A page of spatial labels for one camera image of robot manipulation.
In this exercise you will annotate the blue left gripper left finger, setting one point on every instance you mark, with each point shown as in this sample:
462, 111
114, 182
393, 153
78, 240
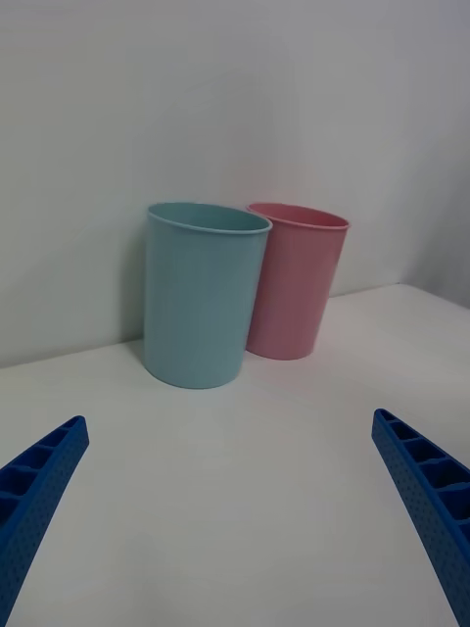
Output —
34, 499

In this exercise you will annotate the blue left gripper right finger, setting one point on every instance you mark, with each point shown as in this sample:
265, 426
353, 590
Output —
436, 499

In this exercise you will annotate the pale blue plastic bin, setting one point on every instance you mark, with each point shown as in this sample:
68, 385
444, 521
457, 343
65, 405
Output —
196, 303

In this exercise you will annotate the pink plastic bin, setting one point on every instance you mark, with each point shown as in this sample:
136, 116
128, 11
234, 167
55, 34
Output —
298, 284

